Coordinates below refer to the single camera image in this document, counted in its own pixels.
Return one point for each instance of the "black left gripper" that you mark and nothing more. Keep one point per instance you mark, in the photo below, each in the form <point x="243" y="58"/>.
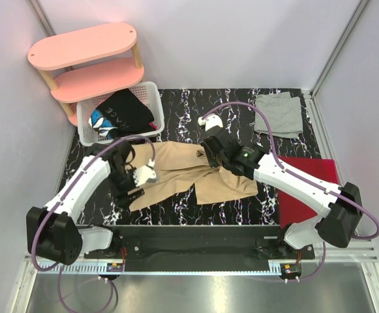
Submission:
<point x="121" y="197"/>

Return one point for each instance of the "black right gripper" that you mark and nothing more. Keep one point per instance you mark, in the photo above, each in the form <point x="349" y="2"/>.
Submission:
<point x="211" y="162"/>

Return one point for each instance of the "beige t shirt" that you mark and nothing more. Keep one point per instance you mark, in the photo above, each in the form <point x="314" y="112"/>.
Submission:
<point x="179" y="166"/>

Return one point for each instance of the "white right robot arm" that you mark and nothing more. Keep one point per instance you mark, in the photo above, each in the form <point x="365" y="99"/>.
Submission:
<point x="336" y="207"/>

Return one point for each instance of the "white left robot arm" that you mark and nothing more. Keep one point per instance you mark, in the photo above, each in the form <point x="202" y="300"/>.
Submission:
<point x="53" y="237"/>

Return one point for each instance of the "black marble pattern mat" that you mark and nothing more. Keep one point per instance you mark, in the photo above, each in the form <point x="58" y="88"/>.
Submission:
<point x="182" y="107"/>

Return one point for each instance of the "folded grey t shirt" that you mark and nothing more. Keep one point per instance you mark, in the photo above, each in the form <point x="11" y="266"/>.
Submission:
<point x="283" y="114"/>

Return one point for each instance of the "left electronics connector board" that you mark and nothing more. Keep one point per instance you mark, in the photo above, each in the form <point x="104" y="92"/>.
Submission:
<point x="114" y="267"/>

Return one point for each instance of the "electronics connector board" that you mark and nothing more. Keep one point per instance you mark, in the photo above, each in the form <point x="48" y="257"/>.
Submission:
<point x="292" y="269"/>
<point x="114" y="267"/>

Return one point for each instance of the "blue white patterned garment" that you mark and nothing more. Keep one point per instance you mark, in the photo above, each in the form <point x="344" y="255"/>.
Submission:
<point x="100" y="124"/>

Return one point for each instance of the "black t shirt in basket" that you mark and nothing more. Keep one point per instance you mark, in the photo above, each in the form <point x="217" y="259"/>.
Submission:
<point x="127" y="114"/>

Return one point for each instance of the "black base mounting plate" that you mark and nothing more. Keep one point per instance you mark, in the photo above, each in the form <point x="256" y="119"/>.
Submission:
<point x="199" y="250"/>

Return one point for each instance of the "white plastic laundry basket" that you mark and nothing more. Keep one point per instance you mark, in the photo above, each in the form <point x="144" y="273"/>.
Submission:
<point x="146" y="92"/>

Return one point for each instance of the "right electronics connector board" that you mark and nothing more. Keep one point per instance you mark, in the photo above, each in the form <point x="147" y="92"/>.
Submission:
<point x="292" y="269"/>

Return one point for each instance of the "pink three-tier wooden shelf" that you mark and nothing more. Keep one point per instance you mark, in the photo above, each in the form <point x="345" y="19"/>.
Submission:
<point x="87" y="63"/>

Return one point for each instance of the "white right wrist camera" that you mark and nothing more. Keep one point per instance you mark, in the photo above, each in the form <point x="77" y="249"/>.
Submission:
<point x="210" y="122"/>

